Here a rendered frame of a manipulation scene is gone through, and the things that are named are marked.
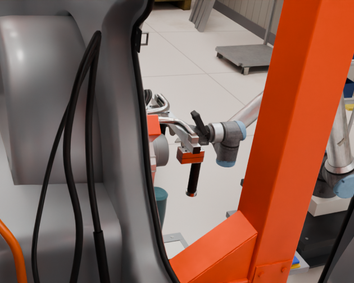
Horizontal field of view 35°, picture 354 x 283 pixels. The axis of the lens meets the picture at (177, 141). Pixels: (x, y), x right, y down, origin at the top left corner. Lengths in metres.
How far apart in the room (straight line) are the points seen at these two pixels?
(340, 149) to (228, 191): 1.10
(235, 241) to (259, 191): 0.18
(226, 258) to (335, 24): 0.78
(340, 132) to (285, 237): 0.91
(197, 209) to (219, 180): 0.39
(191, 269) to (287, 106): 0.61
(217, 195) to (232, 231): 1.70
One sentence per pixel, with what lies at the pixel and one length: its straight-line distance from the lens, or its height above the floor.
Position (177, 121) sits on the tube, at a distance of 2.07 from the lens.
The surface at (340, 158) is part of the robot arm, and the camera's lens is 2.75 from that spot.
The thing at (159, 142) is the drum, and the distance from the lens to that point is 2.13.
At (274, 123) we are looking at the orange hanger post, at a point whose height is 1.23.
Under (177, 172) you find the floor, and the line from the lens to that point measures 3.71.
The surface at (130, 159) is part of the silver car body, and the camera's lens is 1.50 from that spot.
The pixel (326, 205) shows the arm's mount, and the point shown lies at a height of 0.36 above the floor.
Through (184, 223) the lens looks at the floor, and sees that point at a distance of 3.26.
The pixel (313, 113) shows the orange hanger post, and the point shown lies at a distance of 1.64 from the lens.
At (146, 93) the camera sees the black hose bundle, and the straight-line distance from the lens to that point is 2.20.
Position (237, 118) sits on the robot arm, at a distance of 2.64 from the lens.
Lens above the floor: 1.92
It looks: 28 degrees down
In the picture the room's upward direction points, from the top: 9 degrees clockwise
